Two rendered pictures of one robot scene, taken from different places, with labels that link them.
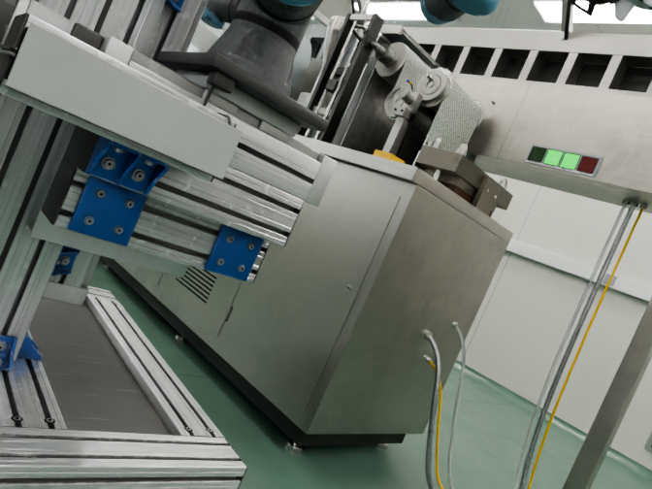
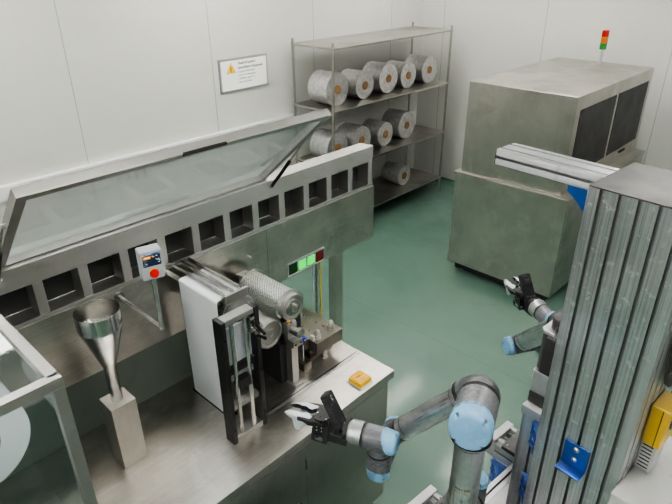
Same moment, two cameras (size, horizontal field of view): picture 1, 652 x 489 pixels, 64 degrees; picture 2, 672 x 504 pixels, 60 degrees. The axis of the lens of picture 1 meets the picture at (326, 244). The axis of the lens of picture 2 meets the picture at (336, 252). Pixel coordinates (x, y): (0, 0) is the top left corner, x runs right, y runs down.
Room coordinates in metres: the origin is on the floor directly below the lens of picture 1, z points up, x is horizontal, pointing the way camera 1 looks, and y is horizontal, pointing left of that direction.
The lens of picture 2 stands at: (1.70, 1.86, 2.52)
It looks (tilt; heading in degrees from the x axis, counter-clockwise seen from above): 27 degrees down; 269
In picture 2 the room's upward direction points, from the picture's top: straight up
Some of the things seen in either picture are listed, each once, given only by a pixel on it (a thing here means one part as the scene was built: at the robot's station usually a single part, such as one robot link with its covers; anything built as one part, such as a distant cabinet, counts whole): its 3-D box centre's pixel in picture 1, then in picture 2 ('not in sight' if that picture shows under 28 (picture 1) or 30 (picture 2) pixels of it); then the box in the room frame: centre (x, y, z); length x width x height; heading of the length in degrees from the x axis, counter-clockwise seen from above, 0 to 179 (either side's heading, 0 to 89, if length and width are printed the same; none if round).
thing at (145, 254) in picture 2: not in sight; (151, 263); (2.26, 0.26, 1.66); 0.07 x 0.07 x 0.10; 31
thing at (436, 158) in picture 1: (467, 179); (299, 323); (1.85, -0.36, 1.00); 0.40 x 0.16 x 0.06; 136
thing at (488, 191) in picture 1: (487, 196); not in sight; (1.80, -0.44, 0.96); 0.10 x 0.03 x 0.11; 136
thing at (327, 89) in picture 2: not in sight; (375, 125); (1.21, -4.09, 0.92); 1.83 x 0.53 x 1.85; 46
